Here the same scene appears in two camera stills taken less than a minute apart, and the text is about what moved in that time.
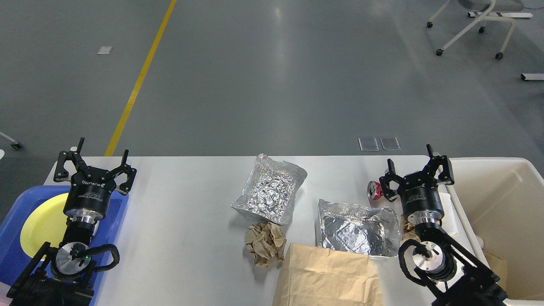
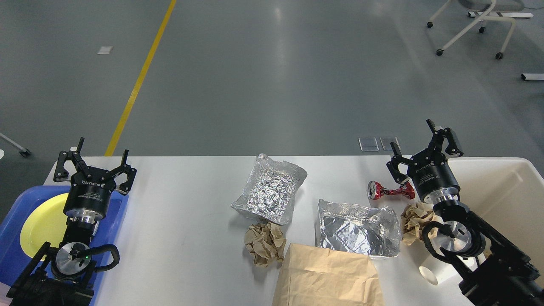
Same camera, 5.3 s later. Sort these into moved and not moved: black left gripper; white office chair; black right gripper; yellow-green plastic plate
Moved: black right gripper
Not moved: white office chair; black left gripper; yellow-green plastic plate
